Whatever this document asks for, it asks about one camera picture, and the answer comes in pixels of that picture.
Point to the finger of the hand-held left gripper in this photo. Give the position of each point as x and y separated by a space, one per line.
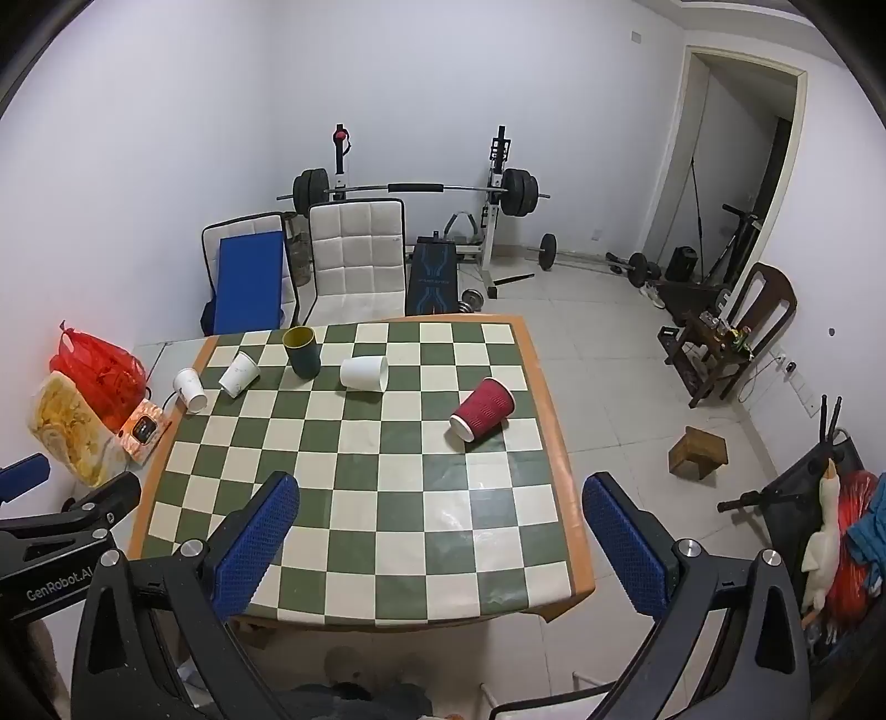
21 478
104 498

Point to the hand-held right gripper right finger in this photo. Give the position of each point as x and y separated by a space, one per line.
623 547

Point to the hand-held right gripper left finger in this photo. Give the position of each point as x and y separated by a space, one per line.
257 536

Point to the red ribbed paper cup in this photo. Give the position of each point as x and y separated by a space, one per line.
484 410

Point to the white paper cup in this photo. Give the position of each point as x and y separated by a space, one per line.
363 373
238 374
189 390

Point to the dark green cup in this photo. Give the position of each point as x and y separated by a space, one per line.
302 356

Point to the yellow patterned bag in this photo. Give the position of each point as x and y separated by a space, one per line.
66 429

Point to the orange watch box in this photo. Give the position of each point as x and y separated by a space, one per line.
144 433

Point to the small wooden stool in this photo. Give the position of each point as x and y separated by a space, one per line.
699 450

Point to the red plastic bag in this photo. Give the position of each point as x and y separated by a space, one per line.
97 374

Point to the green white checkered tablecloth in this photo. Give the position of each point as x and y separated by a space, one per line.
387 491

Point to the white goose plush toy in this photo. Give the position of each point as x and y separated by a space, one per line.
824 533

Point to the red mesh bag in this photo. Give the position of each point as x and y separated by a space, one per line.
855 554

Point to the blue cloth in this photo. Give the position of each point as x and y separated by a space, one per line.
873 533

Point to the blue pad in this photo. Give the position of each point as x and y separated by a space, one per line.
249 280

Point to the dark wooden chair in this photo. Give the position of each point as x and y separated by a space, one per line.
761 304

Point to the chrome dumbbell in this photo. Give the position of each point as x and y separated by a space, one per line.
473 300

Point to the black speaker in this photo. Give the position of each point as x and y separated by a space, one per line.
682 263

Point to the white padded chair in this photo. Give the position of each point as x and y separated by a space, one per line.
356 263

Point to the black trimmed white chair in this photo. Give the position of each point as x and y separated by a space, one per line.
239 225

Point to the small floor barbell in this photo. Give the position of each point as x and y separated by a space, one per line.
547 249

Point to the black weight bench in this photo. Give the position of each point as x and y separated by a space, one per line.
432 277

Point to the black kick scooter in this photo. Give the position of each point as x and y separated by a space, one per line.
734 235

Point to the white barbell rack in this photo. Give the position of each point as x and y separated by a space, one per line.
495 208

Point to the barbell with black plates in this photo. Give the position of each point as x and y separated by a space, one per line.
415 187

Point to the wall power socket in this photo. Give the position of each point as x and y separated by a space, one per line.
791 367

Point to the door frame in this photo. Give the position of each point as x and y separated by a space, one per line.
682 138

